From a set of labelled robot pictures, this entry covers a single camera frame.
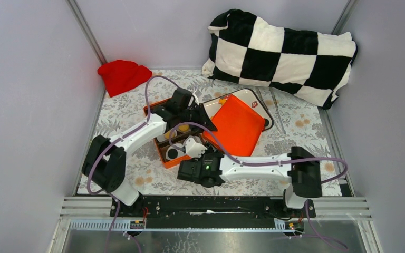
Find floral tablecloth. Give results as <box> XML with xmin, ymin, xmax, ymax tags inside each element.
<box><xmin>94</xmin><ymin>70</ymin><xmax>331</xmax><ymax>196</ymax></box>

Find round yellow biscuit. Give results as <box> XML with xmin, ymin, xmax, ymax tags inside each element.
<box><xmin>177</xmin><ymin>124</ymin><xmax>190</xmax><ymax>133</ymax></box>
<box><xmin>163</xmin><ymin>130</ymin><xmax>177</xmax><ymax>139</ymax></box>

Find white paper cup liner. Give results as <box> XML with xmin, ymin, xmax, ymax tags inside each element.
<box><xmin>165</xmin><ymin>143</ymin><xmax>186</xmax><ymax>161</ymax></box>

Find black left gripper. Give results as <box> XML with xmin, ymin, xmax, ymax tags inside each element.
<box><xmin>178</xmin><ymin>104</ymin><xmax>218</xmax><ymax>134</ymax></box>

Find white strawberry tray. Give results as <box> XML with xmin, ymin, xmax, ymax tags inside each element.
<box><xmin>202</xmin><ymin>88</ymin><xmax>274</xmax><ymax>132</ymax></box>

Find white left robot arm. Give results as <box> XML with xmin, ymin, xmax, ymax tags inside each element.
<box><xmin>82</xmin><ymin>88</ymin><xmax>217</xmax><ymax>217</ymax></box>

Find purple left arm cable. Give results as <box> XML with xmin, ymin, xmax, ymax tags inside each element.
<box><xmin>86</xmin><ymin>75</ymin><xmax>182</xmax><ymax>253</ymax></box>

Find red knit hat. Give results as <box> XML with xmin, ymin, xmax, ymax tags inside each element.
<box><xmin>97</xmin><ymin>60</ymin><xmax>152</xmax><ymax>98</ymax></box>

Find black white checkered pillow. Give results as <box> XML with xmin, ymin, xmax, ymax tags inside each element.
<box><xmin>201</xmin><ymin>9</ymin><xmax>358</xmax><ymax>110</ymax></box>

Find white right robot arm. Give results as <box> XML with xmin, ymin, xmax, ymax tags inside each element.
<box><xmin>177</xmin><ymin>147</ymin><xmax>322</xmax><ymax>217</ymax></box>

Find orange cookie box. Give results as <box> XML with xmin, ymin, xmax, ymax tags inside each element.
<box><xmin>143</xmin><ymin>99</ymin><xmax>207</xmax><ymax>169</ymax></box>

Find metal tongs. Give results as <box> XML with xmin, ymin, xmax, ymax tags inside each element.
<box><xmin>255</xmin><ymin>87</ymin><xmax>286</xmax><ymax>135</ymax></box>

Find orange box lid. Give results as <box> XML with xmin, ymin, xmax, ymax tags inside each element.
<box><xmin>202</xmin><ymin>95</ymin><xmax>265</xmax><ymax>157</ymax></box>

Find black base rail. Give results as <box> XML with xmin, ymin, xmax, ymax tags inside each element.
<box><xmin>110</xmin><ymin>195</ymin><xmax>316</xmax><ymax>220</ymax></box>

